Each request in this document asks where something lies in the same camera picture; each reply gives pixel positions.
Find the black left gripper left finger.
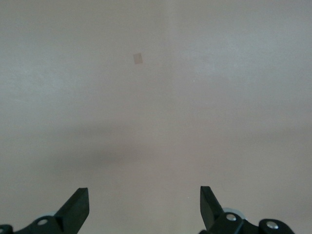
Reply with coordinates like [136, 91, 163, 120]
[14, 187, 90, 234]

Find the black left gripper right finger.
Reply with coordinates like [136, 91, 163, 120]
[199, 186, 246, 234]

